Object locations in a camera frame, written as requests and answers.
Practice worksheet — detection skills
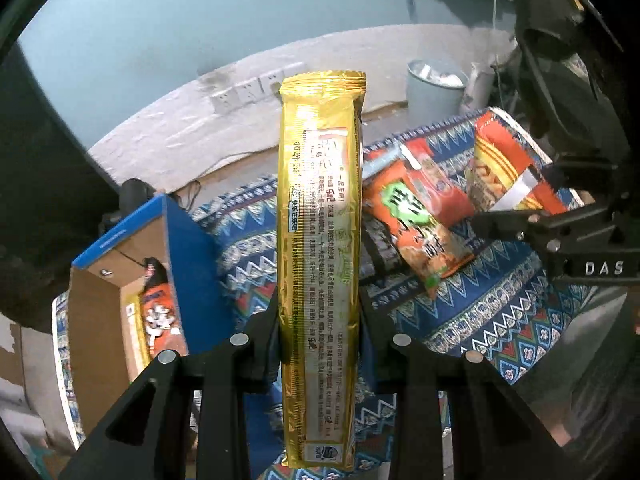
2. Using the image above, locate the black floor cable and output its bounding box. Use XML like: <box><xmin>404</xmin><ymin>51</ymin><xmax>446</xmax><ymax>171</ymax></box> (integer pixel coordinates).
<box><xmin>177</xmin><ymin>179</ymin><xmax>203</xmax><ymax>210</ymax></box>

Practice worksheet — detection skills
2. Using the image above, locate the yellow snack packet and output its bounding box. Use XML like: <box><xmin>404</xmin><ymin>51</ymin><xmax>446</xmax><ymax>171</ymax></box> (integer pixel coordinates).
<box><xmin>124</xmin><ymin>294</ymin><xmax>151</xmax><ymax>366</ymax></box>

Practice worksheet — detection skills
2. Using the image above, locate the long gold snack packet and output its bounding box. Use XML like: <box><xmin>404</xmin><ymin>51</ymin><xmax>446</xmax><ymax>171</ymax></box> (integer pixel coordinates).
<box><xmin>277</xmin><ymin>70</ymin><xmax>368</xmax><ymax>471</ymax></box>

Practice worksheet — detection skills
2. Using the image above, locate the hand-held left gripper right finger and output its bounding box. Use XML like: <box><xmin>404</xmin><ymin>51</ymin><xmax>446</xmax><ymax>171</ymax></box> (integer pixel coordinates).
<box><xmin>357</xmin><ymin>290</ymin><xmax>576</xmax><ymax>480</ymax></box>

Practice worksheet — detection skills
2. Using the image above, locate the cardboard box with blue rim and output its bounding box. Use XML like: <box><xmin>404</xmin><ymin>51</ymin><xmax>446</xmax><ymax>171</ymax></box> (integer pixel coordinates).
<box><xmin>67</xmin><ymin>194</ymin><xmax>236</xmax><ymax>436</ymax></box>

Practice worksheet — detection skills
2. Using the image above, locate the black stand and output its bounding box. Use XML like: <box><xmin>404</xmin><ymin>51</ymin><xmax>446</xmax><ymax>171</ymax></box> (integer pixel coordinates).
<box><xmin>512</xmin><ymin>0</ymin><xmax>640</xmax><ymax>166</ymax></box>

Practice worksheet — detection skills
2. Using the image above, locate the orange cartoon snack bag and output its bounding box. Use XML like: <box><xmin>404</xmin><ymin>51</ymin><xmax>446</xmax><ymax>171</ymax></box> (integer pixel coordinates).
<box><xmin>140</xmin><ymin>256</ymin><xmax>183</xmax><ymax>358</ymax></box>

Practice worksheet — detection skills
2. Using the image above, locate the red yellow striped snack bag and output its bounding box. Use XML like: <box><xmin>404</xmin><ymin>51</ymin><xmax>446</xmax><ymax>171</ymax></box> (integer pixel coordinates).
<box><xmin>465</xmin><ymin>106</ymin><xmax>571</xmax><ymax>216</ymax></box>

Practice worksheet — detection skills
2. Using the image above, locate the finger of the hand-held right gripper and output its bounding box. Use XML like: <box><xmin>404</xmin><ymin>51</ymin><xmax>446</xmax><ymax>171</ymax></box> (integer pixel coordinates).
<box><xmin>472</xmin><ymin>205</ymin><xmax>616</xmax><ymax>257</ymax></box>
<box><xmin>545</xmin><ymin>159</ymin><xmax>626</xmax><ymax>206</ymax></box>

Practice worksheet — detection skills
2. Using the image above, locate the light blue waste bin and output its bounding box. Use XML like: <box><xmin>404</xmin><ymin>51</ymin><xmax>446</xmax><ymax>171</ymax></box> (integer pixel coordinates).
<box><xmin>406</xmin><ymin>59</ymin><xmax>469</xmax><ymax>122</ymax></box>

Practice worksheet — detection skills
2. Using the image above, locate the black snack packet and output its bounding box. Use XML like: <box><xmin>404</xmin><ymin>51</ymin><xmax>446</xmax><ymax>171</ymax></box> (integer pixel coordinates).
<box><xmin>362</xmin><ymin>217</ymin><xmax>401</xmax><ymax>281</ymax></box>

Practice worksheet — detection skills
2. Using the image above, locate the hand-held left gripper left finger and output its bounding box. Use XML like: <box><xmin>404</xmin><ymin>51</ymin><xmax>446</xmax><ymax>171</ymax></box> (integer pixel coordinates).
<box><xmin>60</xmin><ymin>300</ymin><xmax>282</xmax><ymax>480</ymax></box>

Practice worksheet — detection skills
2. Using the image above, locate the blue patterned tablecloth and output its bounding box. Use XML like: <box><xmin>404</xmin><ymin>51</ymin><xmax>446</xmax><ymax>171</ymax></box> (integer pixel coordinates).
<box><xmin>50</xmin><ymin>110</ymin><xmax>601</xmax><ymax>480</ymax></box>

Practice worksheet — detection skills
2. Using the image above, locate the orange snack bag green label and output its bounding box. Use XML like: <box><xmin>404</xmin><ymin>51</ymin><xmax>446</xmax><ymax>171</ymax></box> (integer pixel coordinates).
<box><xmin>362</xmin><ymin>140</ymin><xmax>478</xmax><ymax>301</ymax></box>

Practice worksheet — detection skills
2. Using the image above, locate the white pipe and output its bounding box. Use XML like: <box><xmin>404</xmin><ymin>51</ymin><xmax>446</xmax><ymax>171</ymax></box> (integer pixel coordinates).
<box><xmin>460</xmin><ymin>62</ymin><xmax>497</xmax><ymax>112</ymax></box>

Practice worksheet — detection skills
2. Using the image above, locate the black softbox cloth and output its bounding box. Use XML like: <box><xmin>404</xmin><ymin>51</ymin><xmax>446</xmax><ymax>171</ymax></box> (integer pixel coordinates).
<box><xmin>0</xmin><ymin>42</ymin><xmax>123</xmax><ymax>333</ymax></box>

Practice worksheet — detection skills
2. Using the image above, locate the black cylindrical lamp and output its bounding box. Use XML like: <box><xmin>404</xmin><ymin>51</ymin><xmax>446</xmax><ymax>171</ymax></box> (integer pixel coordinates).
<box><xmin>119</xmin><ymin>179</ymin><xmax>157</xmax><ymax>212</ymax></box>

